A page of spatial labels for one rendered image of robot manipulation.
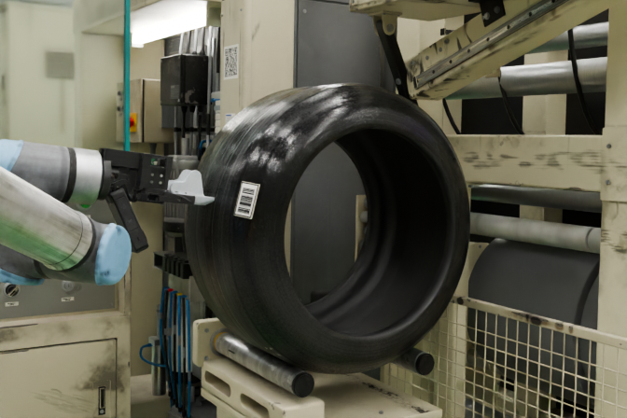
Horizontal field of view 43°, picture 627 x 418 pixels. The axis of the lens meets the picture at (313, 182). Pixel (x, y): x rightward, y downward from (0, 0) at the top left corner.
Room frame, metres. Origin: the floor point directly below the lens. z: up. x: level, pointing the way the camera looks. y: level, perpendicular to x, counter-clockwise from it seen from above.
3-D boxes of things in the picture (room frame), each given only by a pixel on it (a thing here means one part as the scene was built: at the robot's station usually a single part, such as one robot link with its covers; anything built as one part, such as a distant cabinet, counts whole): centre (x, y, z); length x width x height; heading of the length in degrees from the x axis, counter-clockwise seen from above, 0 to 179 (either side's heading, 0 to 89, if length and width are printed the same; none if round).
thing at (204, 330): (1.77, 0.08, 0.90); 0.40 x 0.03 x 0.10; 122
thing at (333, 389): (1.62, -0.02, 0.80); 0.37 x 0.36 x 0.02; 122
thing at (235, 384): (1.55, 0.10, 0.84); 0.36 x 0.09 x 0.06; 32
